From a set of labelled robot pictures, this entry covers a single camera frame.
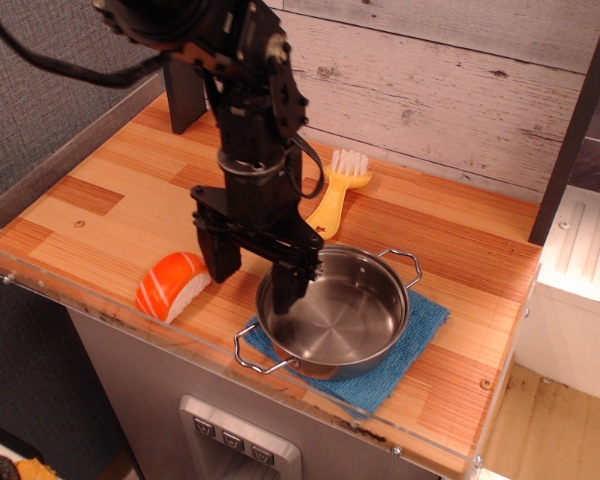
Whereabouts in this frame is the stainless steel pot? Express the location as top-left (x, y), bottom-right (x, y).
top-left (234, 245), bottom-right (422, 381)

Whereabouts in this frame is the salmon nigiri sushi toy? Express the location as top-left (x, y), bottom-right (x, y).
top-left (135, 251), bottom-right (211, 324)

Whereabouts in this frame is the yellow dish brush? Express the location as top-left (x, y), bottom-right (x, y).
top-left (307, 149), bottom-right (372, 240)

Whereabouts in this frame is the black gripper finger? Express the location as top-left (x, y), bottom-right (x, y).
top-left (272, 263), bottom-right (310, 314)
top-left (196, 225), bottom-right (241, 283)

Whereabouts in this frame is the clear acrylic edge guard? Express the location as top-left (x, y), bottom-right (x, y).
top-left (0, 228), bottom-right (541, 479)

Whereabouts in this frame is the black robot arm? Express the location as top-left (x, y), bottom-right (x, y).
top-left (95, 1), bottom-right (323, 314)

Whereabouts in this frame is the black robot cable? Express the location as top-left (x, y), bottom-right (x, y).
top-left (0, 0), bottom-right (166, 90)

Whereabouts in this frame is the blue folded cloth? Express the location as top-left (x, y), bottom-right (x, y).
top-left (243, 288), bottom-right (452, 420)

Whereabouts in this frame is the yellow object at corner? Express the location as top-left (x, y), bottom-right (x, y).
top-left (15, 458), bottom-right (59, 480)

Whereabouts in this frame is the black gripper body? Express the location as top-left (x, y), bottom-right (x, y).
top-left (191, 154), bottom-right (323, 273)

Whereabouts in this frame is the dark left shelf post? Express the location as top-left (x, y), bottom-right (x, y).
top-left (163, 56), bottom-right (209, 135)

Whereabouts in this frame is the dark right shelf post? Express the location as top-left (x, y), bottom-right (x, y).
top-left (528, 37), bottom-right (600, 246)

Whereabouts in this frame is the silver dispenser panel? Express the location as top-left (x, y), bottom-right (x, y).
top-left (179, 395), bottom-right (303, 479)

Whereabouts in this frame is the dark shelf post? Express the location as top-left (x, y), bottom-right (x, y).
top-left (163, 56), bottom-right (209, 135)
top-left (528, 37), bottom-right (600, 246)

